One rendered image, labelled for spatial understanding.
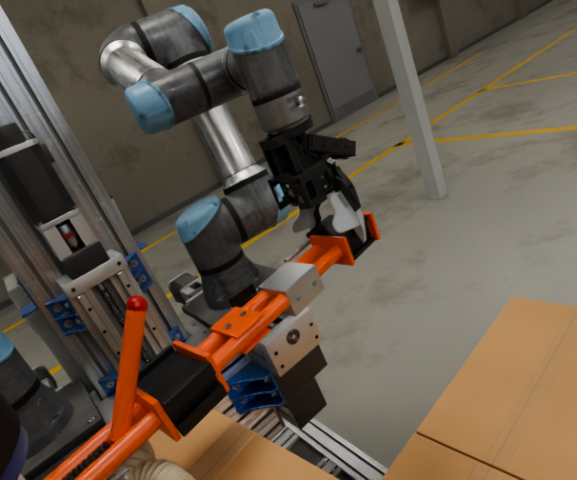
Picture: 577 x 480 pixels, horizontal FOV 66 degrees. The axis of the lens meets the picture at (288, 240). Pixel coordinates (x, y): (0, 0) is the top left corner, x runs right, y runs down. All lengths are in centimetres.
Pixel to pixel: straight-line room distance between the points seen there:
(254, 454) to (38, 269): 66
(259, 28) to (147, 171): 639
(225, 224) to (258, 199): 9
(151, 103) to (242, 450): 49
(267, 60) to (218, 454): 53
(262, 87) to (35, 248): 65
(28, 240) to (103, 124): 583
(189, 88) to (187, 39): 38
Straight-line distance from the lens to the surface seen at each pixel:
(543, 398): 131
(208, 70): 72
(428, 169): 380
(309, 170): 65
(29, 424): 99
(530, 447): 122
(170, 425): 55
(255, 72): 64
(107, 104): 693
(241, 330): 58
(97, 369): 118
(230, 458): 65
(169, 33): 107
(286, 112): 64
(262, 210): 102
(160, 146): 707
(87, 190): 112
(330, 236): 70
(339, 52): 911
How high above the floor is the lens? 150
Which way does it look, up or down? 21 degrees down
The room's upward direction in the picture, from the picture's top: 23 degrees counter-clockwise
